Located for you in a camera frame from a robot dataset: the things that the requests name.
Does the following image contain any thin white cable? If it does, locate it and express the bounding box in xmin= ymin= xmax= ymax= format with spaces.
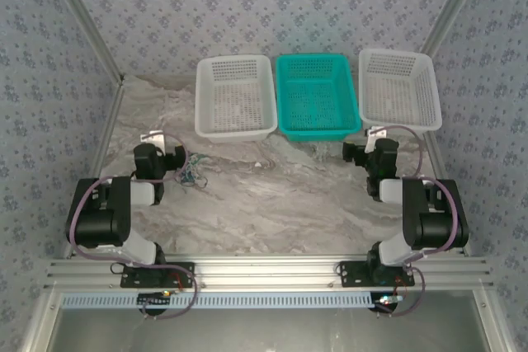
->
xmin=183 ymin=162 xmax=203 ymax=182

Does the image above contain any thin blue cable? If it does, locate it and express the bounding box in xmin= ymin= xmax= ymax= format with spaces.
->
xmin=177 ymin=164 xmax=201 ymax=188

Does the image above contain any teal perforated plastic basket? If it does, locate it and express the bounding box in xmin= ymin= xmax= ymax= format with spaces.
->
xmin=275 ymin=53 xmax=363 ymax=143

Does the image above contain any white perforated plastic basket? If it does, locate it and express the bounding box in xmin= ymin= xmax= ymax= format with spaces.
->
xmin=357 ymin=48 xmax=443 ymax=135
xmin=193 ymin=54 xmax=279 ymax=143

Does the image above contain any small black circuit board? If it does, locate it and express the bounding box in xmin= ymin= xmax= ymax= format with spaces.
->
xmin=138 ymin=292 xmax=172 ymax=306
xmin=373 ymin=293 xmax=403 ymax=312

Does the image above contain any aluminium profile beam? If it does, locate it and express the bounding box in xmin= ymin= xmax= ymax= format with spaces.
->
xmin=45 ymin=256 xmax=495 ymax=289

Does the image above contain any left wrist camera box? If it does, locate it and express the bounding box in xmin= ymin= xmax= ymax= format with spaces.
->
xmin=139 ymin=130 xmax=166 ymax=153

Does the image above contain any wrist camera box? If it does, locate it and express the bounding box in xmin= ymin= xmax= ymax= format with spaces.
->
xmin=368 ymin=125 xmax=399 ymax=151
xmin=139 ymin=130 xmax=166 ymax=153

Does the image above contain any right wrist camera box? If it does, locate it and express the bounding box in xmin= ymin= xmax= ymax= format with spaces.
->
xmin=368 ymin=125 xmax=399 ymax=151

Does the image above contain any purple camera cable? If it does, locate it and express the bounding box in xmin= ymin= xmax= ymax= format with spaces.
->
xmin=369 ymin=124 xmax=460 ymax=318
xmin=65 ymin=131 xmax=200 ymax=321

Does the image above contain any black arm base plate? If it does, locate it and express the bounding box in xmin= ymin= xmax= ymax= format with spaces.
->
xmin=338 ymin=260 xmax=416 ymax=287
xmin=119 ymin=261 xmax=196 ymax=289

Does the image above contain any slotted pale cable duct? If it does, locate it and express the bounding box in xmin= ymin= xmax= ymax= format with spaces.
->
xmin=60 ymin=290 xmax=375 ymax=311

